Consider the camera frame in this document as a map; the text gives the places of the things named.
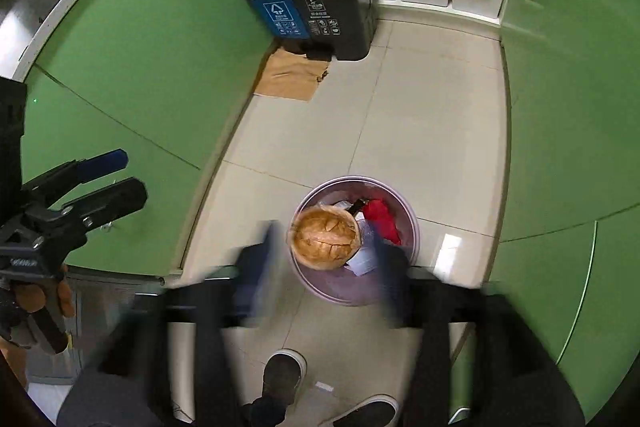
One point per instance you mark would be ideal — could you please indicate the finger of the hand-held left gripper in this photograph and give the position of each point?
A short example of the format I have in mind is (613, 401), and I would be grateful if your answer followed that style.
(107, 161)
(120, 197)

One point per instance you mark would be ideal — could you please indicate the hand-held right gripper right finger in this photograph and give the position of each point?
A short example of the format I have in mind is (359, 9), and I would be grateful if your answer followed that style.
(387, 279)

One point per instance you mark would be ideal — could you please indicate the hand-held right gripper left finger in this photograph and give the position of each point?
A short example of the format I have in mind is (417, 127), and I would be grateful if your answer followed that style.
(262, 267)

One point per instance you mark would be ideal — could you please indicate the lilac plastic waste bin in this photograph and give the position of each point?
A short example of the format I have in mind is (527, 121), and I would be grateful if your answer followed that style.
(350, 293)

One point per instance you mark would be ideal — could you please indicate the red wrapper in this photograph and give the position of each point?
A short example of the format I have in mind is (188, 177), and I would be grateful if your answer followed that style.
(382, 219)

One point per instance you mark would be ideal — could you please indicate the brown round bread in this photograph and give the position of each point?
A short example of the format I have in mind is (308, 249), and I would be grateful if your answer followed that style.
(322, 237)

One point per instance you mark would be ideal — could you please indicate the person's left forearm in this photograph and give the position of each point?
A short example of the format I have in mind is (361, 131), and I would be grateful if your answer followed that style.
(10, 362)

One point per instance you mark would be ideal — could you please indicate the person's left hand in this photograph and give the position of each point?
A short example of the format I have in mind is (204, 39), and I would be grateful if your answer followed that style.
(25, 299)

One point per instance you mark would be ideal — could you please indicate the white paper slip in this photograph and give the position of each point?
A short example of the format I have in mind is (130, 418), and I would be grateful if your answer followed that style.
(362, 263)

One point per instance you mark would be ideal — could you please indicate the green drawer cabinet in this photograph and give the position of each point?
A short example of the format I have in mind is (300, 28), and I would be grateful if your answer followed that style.
(125, 82)

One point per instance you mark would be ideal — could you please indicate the person's left shoe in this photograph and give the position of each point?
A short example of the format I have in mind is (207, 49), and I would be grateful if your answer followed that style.
(282, 377)

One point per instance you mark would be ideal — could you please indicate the person's shoe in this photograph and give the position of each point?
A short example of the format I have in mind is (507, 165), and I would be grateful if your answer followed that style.
(367, 413)
(282, 377)

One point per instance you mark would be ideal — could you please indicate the small white paper scrap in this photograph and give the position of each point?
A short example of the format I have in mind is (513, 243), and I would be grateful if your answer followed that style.
(324, 386)

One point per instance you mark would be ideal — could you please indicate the person's right shoe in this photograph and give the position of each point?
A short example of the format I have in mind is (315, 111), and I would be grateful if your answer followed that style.
(367, 413)

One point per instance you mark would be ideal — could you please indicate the person's left leg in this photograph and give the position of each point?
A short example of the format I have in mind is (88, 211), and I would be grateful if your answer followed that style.
(267, 413)

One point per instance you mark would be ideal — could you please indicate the brown cardboard sheet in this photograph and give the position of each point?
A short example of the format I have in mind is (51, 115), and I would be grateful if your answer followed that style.
(290, 77)

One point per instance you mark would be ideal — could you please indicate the green sink cabinet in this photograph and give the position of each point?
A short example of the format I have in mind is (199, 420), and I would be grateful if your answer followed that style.
(560, 107)

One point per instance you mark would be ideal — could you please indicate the black two-part waste bin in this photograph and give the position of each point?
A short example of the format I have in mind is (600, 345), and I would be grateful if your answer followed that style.
(340, 7)

